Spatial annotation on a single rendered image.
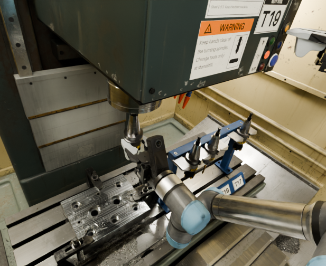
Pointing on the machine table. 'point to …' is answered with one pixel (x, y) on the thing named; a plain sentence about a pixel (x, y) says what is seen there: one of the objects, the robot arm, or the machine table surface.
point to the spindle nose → (120, 101)
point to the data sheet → (233, 8)
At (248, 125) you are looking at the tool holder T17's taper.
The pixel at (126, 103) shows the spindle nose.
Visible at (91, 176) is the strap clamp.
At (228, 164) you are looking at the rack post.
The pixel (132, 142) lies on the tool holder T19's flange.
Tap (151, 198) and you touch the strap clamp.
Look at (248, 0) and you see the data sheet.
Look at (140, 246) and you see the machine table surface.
